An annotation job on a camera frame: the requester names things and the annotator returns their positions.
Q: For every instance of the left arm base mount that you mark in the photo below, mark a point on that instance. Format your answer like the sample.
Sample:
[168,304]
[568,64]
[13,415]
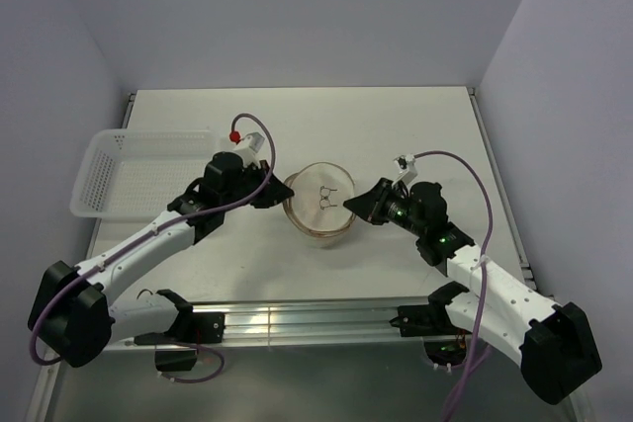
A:
[177,348]

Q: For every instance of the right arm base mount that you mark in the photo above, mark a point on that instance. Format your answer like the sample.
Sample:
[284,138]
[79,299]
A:
[444,344]

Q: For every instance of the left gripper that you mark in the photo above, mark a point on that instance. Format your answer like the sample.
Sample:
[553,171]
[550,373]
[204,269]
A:
[275,193]

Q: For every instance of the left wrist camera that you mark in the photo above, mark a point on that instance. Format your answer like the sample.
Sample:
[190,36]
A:
[248,147]

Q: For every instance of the white plastic basket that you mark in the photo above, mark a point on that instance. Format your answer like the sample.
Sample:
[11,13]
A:
[133,175]

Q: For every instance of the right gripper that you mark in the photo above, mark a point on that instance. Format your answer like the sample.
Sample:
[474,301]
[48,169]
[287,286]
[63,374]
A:
[370,205]

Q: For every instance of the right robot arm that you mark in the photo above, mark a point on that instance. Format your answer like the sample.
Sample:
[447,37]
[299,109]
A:
[551,343]

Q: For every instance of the aluminium frame rail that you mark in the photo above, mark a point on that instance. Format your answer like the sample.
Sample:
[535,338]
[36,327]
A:
[302,322]

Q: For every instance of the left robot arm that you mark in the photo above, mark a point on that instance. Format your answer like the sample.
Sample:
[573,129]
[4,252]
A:
[74,310]

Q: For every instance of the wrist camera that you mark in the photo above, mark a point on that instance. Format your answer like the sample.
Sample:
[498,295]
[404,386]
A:
[406,170]
[248,147]

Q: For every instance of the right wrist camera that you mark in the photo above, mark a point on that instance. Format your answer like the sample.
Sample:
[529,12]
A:
[406,170]

